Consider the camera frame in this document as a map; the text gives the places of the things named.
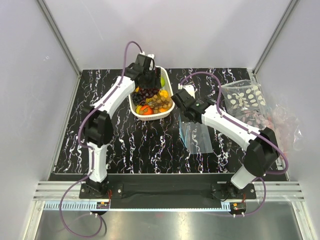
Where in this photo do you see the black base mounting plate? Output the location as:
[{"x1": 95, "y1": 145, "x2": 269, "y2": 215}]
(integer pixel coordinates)
[{"x1": 79, "y1": 173, "x2": 257, "y2": 201}]

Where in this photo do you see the red grape bunch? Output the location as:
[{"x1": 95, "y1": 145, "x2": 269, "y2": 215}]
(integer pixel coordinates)
[{"x1": 138, "y1": 88, "x2": 159, "y2": 99}]

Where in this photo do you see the white perforated plastic basket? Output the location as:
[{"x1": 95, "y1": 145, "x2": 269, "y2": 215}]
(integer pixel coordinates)
[{"x1": 128, "y1": 66, "x2": 175, "y2": 121}]

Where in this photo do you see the clear zip top bag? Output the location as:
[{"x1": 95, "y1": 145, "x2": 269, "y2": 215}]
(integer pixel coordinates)
[{"x1": 179, "y1": 113, "x2": 213, "y2": 155}]

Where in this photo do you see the bag of pink slices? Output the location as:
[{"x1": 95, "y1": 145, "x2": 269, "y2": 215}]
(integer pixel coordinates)
[{"x1": 236, "y1": 110, "x2": 275, "y2": 130}]

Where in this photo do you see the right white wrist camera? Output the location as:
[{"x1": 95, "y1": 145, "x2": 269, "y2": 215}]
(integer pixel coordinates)
[{"x1": 178, "y1": 83, "x2": 196, "y2": 98}]

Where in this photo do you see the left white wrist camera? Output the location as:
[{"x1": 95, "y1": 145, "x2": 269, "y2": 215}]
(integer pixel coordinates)
[{"x1": 141, "y1": 51, "x2": 155, "y2": 71}]

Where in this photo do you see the yellow pear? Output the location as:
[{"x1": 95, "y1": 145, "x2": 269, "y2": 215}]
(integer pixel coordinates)
[{"x1": 159, "y1": 89, "x2": 169, "y2": 99}]

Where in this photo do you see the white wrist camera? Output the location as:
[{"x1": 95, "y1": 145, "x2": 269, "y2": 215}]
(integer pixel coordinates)
[
  {"x1": 178, "y1": 83, "x2": 196, "y2": 98},
  {"x1": 141, "y1": 51, "x2": 155, "y2": 71}
]

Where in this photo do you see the dark purple grape bunch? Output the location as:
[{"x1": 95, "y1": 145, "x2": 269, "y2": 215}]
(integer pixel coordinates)
[{"x1": 131, "y1": 92, "x2": 144, "y2": 106}]

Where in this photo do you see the crumpled clear plastic bag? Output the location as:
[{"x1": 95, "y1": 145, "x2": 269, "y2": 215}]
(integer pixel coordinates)
[{"x1": 267, "y1": 104, "x2": 305, "y2": 154}]

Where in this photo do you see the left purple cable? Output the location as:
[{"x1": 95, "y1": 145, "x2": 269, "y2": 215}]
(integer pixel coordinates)
[{"x1": 58, "y1": 40, "x2": 146, "y2": 238}]

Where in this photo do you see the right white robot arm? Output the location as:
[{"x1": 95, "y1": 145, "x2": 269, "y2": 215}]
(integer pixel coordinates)
[{"x1": 171, "y1": 89, "x2": 280, "y2": 199}]

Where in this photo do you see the aluminium frame rail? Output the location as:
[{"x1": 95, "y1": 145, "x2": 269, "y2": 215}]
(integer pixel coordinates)
[{"x1": 33, "y1": 181, "x2": 305, "y2": 202}]

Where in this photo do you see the orange fruit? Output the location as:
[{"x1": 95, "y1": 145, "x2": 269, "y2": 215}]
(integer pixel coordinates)
[{"x1": 139, "y1": 105, "x2": 154, "y2": 116}]

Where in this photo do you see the bag of white slices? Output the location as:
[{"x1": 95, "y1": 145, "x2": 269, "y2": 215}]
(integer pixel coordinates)
[{"x1": 221, "y1": 79, "x2": 267, "y2": 117}]

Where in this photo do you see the green pear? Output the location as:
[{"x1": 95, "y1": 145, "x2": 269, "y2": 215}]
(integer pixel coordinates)
[{"x1": 160, "y1": 76, "x2": 166, "y2": 88}]

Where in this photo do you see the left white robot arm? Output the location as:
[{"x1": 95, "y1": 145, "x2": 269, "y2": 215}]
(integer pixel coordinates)
[{"x1": 78, "y1": 52, "x2": 161, "y2": 198}]

